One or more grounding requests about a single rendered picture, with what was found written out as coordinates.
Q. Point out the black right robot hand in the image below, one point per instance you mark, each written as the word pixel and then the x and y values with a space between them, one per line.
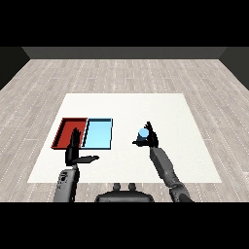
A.
pixel 152 137

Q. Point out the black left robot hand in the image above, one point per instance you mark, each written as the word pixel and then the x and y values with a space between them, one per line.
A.
pixel 73 151

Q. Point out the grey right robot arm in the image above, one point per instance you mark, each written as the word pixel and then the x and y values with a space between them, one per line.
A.
pixel 167 173

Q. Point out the small blue can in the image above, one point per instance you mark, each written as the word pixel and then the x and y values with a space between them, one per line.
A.
pixel 143 133

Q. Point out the red shallow open box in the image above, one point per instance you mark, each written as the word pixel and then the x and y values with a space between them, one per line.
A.
pixel 66 129

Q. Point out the light blue shallow open box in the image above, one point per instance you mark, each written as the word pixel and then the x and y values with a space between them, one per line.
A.
pixel 98 133

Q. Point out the dark grey robot body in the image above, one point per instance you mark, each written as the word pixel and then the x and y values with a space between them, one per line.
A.
pixel 124 194

